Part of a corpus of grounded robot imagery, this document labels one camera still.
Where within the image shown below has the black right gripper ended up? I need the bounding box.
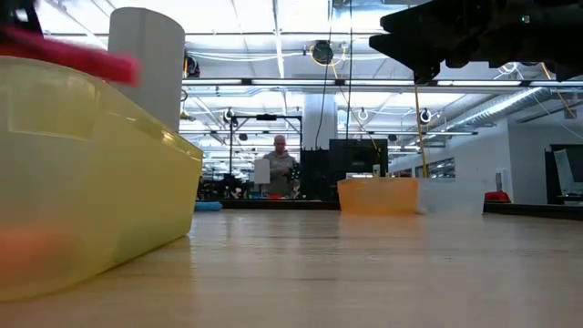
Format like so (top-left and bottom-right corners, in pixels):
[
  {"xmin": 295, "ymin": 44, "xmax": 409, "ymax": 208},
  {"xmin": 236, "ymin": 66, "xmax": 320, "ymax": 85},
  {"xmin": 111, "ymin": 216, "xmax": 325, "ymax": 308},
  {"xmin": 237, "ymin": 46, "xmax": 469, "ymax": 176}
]
[{"xmin": 368, "ymin": 0, "xmax": 583, "ymax": 86}]

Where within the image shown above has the pink highlighter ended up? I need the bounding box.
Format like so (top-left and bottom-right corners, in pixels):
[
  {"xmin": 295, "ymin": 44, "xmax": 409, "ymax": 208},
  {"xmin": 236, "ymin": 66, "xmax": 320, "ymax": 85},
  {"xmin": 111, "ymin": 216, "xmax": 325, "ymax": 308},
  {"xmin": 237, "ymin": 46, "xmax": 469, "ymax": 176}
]
[{"xmin": 0, "ymin": 25, "xmax": 141, "ymax": 87}]

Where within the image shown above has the slim white pillar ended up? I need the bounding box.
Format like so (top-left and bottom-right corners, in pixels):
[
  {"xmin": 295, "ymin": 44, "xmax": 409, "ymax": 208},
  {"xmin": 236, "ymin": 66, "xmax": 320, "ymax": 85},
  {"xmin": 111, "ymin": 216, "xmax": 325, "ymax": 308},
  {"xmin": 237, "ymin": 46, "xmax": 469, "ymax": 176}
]
[{"xmin": 302, "ymin": 93, "xmax": 339, "ymax": 150}]

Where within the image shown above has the black monitor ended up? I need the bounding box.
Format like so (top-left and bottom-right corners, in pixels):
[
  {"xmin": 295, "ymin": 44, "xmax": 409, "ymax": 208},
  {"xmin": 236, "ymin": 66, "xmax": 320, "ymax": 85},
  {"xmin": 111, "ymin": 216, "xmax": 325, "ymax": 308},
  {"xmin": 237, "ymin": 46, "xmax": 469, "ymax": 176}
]
[{"xmin": 328, "ymin": 138, "xmax": 389, "ymax": 179}]

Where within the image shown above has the long ceiling light bar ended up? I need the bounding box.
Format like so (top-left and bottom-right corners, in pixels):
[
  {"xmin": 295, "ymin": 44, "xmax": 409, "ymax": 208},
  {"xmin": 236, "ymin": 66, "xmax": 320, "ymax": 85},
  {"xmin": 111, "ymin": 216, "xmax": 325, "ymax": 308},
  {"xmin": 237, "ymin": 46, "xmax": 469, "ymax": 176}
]
[{"xmin": 181, "ymin": 77, "xmax": 583, "ymax": 88}]

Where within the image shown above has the orange plastic bin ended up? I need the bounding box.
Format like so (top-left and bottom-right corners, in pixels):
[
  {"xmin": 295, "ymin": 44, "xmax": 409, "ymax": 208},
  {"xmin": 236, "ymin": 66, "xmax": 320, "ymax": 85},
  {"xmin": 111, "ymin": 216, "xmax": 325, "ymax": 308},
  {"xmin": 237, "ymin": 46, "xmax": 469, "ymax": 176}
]
[{"xmin": 337, "ymin": 177, "xmax": 420, "ymax": 216}]

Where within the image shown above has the clear plastic bin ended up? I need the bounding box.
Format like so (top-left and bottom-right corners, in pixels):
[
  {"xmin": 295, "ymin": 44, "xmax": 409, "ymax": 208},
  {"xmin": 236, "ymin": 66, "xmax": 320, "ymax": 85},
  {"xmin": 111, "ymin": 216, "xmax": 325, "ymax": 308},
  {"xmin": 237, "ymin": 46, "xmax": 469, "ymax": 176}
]
[{"xmin": 416, "ymin": 177, "xmax": 486, "ymax": 216}]

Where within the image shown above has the black cabinet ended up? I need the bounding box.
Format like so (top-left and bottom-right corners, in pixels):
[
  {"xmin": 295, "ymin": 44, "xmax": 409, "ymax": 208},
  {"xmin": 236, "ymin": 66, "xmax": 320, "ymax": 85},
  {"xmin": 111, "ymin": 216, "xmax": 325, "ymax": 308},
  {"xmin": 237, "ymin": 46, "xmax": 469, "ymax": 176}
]
[{"xmin": 299, "ymin": 148, "xmax": 339, "ymax": 201}]

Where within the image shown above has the red cushion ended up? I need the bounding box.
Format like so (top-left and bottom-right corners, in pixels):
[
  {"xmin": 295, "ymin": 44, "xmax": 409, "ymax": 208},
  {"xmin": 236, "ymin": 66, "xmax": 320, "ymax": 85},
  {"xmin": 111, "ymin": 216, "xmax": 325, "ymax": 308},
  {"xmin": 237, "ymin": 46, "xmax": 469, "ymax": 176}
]
[{"xmin": 484, "ymin": 190, "xmax": 512, "ymax": 204}]

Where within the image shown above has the person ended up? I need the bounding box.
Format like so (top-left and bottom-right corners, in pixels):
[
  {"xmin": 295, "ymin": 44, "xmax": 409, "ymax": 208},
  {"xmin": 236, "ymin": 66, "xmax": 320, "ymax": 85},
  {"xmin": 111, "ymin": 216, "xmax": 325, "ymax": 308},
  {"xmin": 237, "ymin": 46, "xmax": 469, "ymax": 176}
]
[{"xmin": 261, "ymin": 134, "xmax": 300, "ymax": 198}]

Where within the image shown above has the yellow translucent plastic bin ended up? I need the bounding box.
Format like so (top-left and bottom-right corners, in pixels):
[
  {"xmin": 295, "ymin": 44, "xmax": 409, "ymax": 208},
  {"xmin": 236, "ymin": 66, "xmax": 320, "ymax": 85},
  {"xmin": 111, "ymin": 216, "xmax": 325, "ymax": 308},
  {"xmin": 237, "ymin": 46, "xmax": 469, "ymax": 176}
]
[{"xmin": 0, "ymin": 56, "xmax": 204, "ymax": 302}]

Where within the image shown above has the black display panel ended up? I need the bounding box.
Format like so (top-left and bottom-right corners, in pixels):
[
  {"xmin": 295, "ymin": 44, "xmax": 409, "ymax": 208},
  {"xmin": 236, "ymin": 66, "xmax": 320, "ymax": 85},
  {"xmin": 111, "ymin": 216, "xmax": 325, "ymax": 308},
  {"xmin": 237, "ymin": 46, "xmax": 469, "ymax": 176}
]
[{"xmin": 545, "ymin": 144, "xmax": 583, "ymax": 205}]

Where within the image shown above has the white paper sign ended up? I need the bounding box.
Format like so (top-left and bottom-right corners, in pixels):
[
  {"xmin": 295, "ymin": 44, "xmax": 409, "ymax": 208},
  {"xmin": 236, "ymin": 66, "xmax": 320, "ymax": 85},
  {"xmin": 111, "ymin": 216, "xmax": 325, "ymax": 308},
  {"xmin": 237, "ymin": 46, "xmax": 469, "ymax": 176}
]
[{"xmin": 253, "ymin": 158, "xmax": 271, "ymax": 186}]

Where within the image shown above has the black hanging cable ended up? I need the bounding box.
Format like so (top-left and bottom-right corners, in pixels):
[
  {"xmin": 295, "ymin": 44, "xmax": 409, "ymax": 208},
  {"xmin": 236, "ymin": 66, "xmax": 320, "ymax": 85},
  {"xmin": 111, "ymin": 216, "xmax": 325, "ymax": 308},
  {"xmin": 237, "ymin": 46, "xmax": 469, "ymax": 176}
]
[{"xmin": 348, "ymin": 0, "xmax": 354, "ymax": 140}]

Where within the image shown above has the black ceiling cord reel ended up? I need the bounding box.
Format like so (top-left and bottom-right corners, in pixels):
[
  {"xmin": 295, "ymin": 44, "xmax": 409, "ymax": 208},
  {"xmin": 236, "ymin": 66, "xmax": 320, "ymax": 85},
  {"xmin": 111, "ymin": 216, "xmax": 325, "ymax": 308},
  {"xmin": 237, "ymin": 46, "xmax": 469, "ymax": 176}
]
[{"xmin": 312, "ymin": 39, "xmax": 335, "ymax": 66}]

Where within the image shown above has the silver ventilation duct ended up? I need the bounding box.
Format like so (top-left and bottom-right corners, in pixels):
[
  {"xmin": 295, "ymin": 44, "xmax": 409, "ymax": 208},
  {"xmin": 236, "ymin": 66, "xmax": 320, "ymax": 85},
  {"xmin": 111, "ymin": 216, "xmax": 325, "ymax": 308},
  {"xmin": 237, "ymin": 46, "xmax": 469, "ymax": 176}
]
[{"xmin": 448, "ymin": 86, "xmax": 547, "ymax": 132}]

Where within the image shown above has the black metal frame rig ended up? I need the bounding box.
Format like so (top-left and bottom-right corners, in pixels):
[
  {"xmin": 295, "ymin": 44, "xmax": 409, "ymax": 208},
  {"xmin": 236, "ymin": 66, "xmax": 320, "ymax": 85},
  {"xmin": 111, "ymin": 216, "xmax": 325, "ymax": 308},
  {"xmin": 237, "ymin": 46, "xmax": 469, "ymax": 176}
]
[{"xmin": 227, "ymin": 113, "xmax": 304, "ymax": 200}]

